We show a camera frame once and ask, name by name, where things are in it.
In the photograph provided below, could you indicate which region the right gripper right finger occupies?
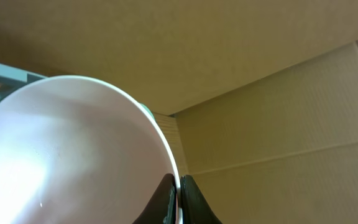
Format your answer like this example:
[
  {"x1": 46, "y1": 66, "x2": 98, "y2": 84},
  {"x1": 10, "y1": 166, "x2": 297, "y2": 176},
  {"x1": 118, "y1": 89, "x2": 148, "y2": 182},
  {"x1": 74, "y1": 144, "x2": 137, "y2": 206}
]
[{"x1": 180, "y1": 175, "x2": 222, "y2": 224}]

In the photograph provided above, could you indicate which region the small white food bowl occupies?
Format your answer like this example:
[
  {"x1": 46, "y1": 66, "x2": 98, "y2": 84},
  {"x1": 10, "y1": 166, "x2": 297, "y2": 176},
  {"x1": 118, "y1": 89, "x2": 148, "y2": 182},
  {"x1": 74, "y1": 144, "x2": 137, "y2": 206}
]
[{"x1": 0, "y1": 75, "x2": 178, "y2": 223}]

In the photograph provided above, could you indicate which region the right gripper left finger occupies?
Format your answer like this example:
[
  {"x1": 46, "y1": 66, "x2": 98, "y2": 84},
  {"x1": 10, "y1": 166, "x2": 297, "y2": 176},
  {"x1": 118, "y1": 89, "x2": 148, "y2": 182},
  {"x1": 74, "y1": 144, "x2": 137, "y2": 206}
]
[{"x1": 133, "y1": 174, "x2": 177, "y2": 224}]

